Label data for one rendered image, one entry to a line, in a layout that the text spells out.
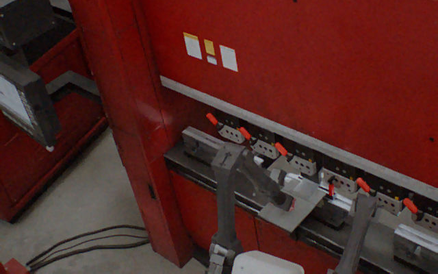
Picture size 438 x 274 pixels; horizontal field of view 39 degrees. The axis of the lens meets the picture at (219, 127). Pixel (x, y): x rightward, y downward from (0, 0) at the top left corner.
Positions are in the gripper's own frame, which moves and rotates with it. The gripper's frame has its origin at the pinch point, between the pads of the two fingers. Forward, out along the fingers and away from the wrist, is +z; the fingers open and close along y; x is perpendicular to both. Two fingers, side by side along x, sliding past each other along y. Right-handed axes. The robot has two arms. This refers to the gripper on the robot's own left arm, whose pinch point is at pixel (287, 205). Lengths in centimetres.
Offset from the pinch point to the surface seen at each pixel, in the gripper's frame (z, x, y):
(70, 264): 66, 87, 151
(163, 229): 56, 38, 93
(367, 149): -23.0, -29.5, -30.5
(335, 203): 13.2, -11.0, -13.0
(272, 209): 0.7, 4.6, 5.8
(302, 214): 3.3, 0.4, -6.2
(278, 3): -70, -56, 5
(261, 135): -9.2, -21.9, 23.3
